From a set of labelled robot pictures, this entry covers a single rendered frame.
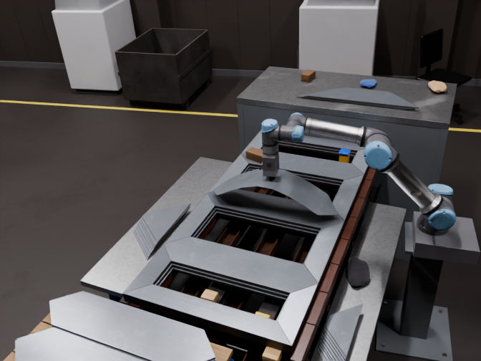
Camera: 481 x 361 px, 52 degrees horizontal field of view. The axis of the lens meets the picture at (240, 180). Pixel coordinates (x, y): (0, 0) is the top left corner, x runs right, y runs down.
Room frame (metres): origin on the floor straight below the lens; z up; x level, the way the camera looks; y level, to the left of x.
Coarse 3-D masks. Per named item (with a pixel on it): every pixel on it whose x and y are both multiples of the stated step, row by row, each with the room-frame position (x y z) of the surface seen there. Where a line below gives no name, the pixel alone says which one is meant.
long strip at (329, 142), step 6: (306, 138) 2.72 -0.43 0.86; (312, 138) 2.72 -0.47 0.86; (318, 138) 2.71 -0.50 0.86; (324, 138) 2.71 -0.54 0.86; (318, 144) 2.64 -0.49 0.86; (324, 144) 2.64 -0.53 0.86; (330, 144) 2.63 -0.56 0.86; (336, 144) 2.62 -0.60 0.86; (342, 144) 2.62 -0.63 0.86; (348, 144) 2.61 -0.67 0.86; (354, 144) 2.61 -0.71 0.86
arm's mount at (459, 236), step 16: (416, 224) 1.93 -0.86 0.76; (464, 224) 1.92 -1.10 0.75; (416, 240) 1.80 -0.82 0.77; (432, 240) 1.80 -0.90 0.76; (448, 240) 1.79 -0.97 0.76; (464, 240) 1.79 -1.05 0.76; (416, 256) 1.78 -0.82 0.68; (432, 256) 1.76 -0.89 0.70; (448, 256) 1.74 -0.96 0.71; (464, 256) 1.72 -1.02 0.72
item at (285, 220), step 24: (288, 144) 2.71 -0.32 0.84; (312, 144) 2.65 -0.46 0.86; (240, 192) 2.18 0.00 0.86; (240, 216) 2.00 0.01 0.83; (264, 216) 1.95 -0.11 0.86; (288, 216) 1.94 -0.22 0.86; (312, 216) 1.92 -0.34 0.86; (336, 216) 1.91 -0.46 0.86; (336, 240) 1.74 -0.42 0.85; (168, 264) 1.65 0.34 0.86; (240, 288) 1.51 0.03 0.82; (264, 288) 1.48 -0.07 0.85; (168, 312) 1.40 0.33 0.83; (240, 336) 1.26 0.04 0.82
